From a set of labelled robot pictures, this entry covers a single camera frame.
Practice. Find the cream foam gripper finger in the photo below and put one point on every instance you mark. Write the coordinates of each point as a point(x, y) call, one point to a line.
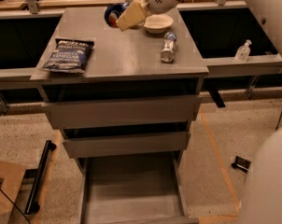
point(133, 15)

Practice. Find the blue pepsi can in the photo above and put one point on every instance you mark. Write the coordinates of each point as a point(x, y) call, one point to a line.
point(113, 12)

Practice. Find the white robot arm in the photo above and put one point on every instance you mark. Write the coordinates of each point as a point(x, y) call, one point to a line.
point(262, 200)

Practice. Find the grey drawer cabinet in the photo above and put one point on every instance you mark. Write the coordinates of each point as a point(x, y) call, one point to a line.
point(133, 51)

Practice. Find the grey top drawer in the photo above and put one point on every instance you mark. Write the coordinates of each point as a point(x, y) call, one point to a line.
point(121, 112)

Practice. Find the grey middle drawer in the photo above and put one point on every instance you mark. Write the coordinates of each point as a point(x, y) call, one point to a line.
point(126, 144)

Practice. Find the grey open bottom drawer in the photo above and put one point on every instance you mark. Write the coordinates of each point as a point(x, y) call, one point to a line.
point(133, 189)

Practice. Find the white paper bowl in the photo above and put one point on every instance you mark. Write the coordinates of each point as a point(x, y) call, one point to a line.
point(157, 24)

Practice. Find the clear plastic water bottle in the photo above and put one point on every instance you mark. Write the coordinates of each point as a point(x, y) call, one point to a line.
point(169, 47)

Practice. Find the blue vinegar chips bag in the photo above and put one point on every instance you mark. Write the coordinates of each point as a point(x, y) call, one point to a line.
point(69, 56)

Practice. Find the clear hand sanitizer bottle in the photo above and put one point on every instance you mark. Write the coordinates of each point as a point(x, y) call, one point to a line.
point(243, 52)

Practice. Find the black floor power box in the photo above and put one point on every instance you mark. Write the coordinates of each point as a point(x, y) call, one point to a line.
point(241, 164)

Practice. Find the brown cardboard box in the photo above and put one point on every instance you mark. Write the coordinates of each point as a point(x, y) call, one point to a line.
point(11, 176)

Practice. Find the black bar on floor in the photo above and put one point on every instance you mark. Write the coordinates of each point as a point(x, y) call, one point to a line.
point(36, 174)

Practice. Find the grey metal shelf rail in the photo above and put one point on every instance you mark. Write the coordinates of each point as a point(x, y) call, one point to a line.
point(28, 78)

